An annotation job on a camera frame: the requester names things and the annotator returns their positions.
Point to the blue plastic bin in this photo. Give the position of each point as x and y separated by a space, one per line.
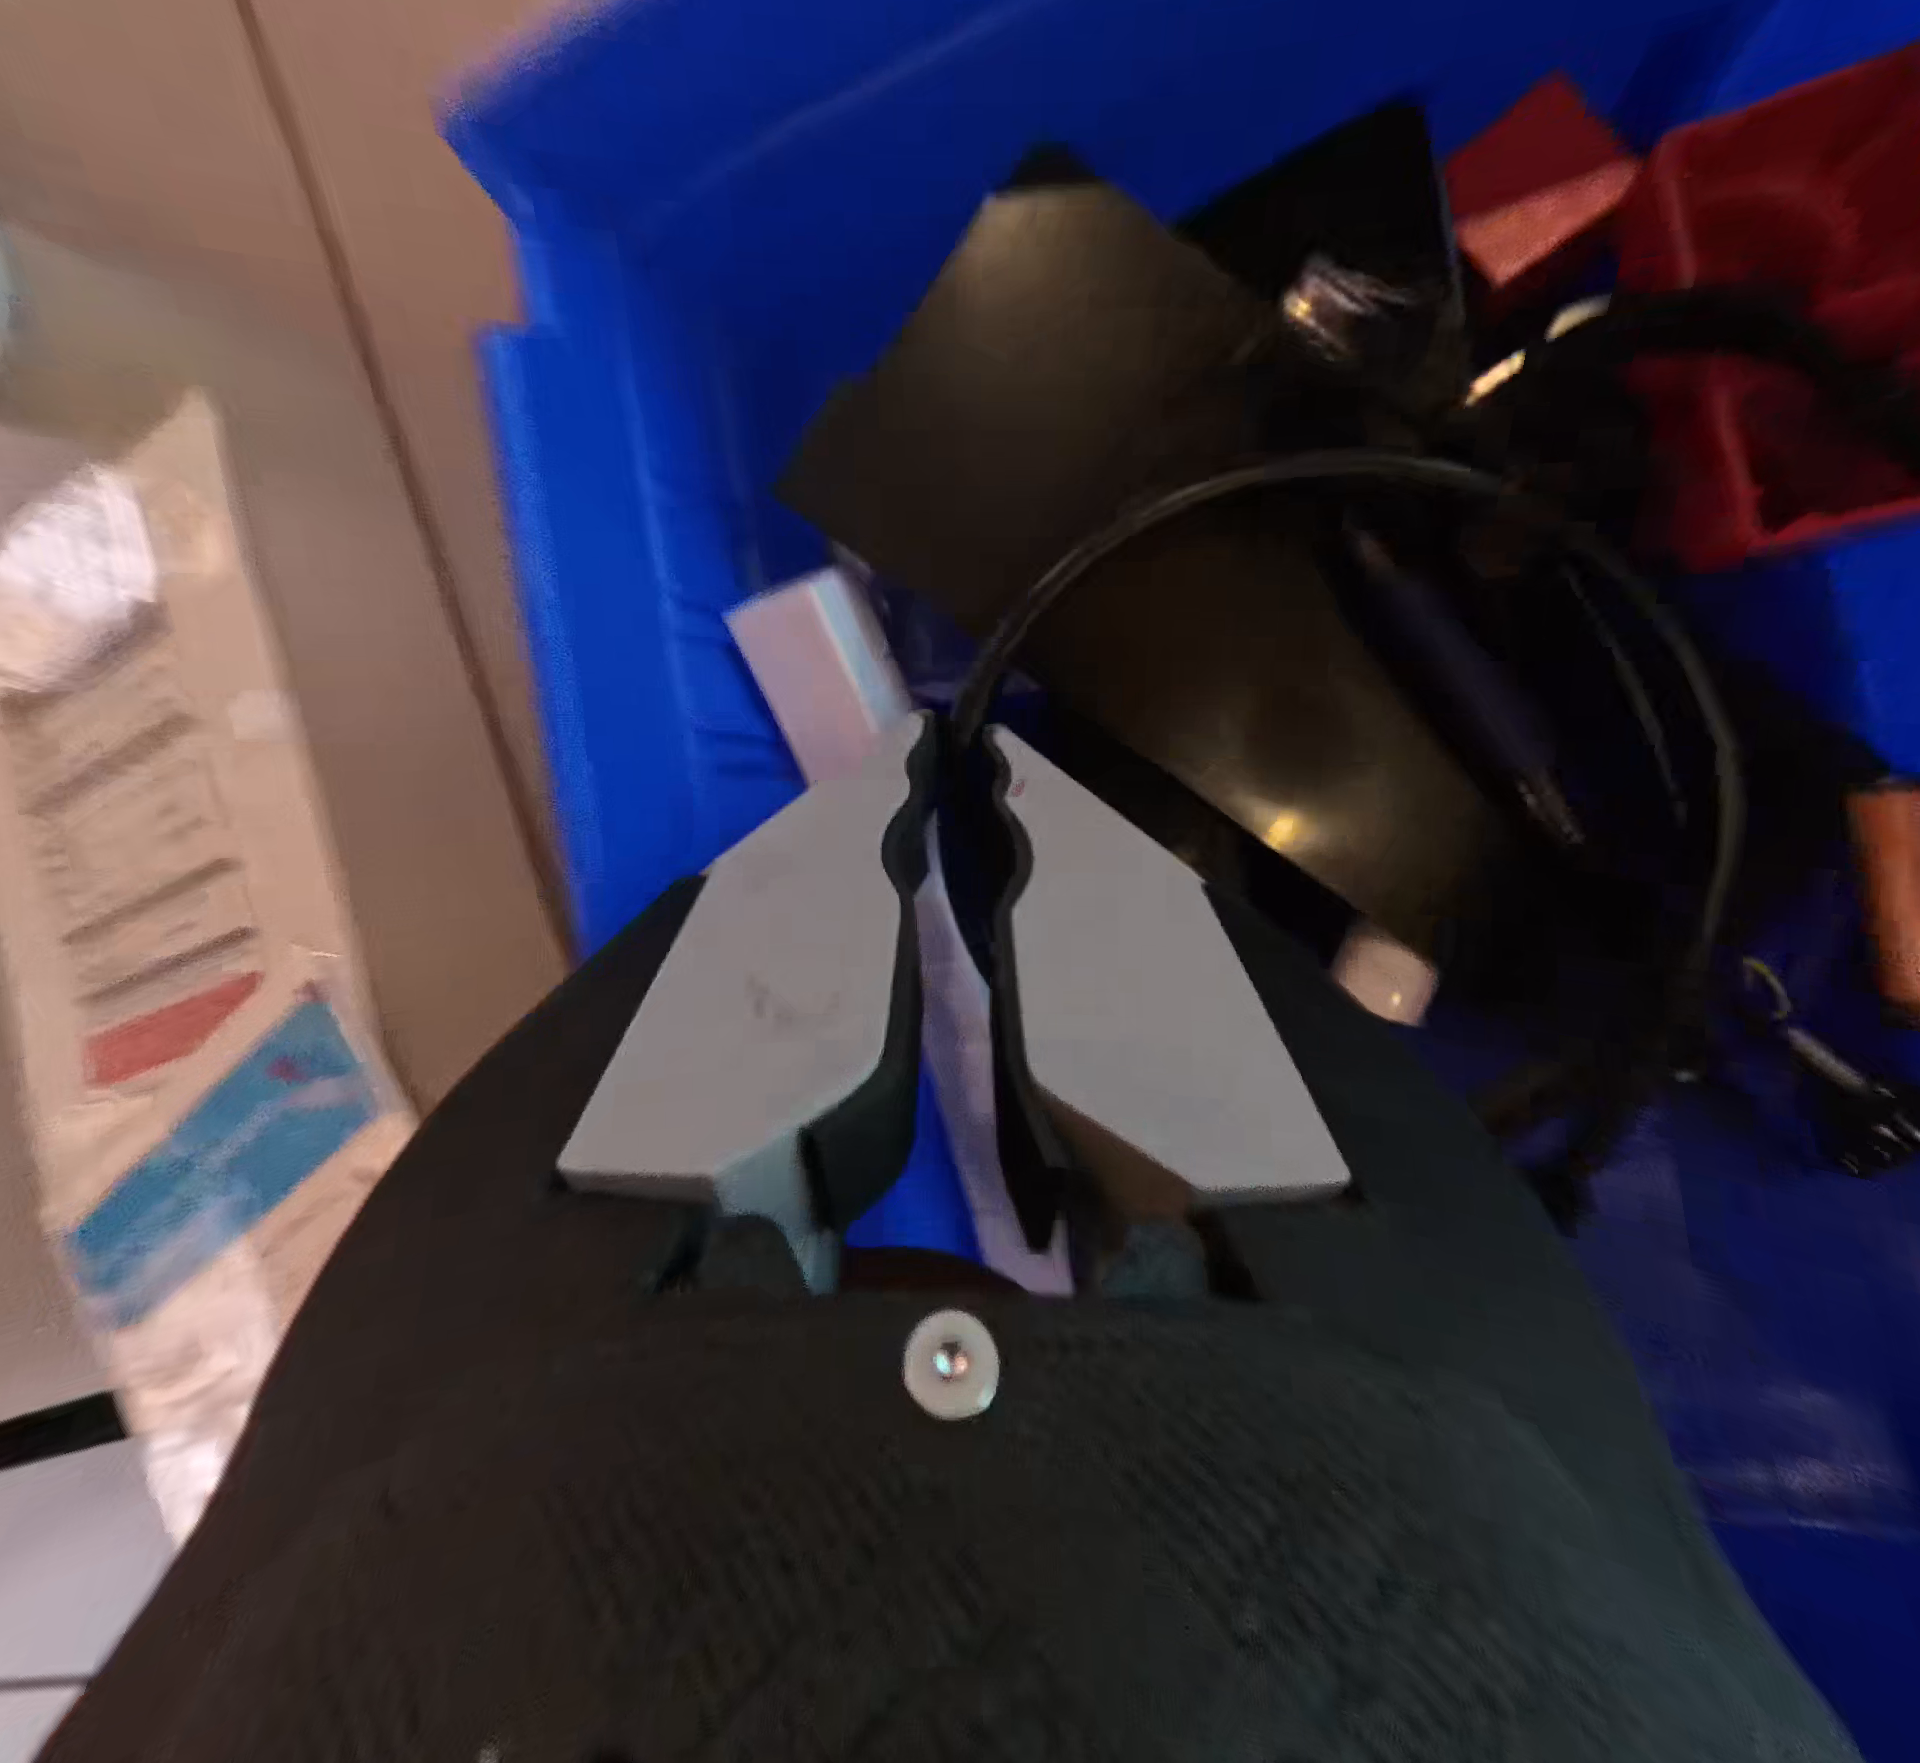
901 23

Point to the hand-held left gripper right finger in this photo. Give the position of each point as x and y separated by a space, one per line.
1154 1028

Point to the black power plug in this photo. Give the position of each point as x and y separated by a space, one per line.
1860 1118

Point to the small red block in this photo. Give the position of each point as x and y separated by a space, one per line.
1539 189

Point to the orange small object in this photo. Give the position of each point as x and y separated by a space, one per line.
1891 894

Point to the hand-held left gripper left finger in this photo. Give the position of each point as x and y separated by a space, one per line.
751 1014

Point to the small white object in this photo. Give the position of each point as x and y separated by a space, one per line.
1389 972

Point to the printed paper sheet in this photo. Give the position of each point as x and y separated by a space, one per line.
181 894

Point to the red plastic part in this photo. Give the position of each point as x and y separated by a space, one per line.
1771 219

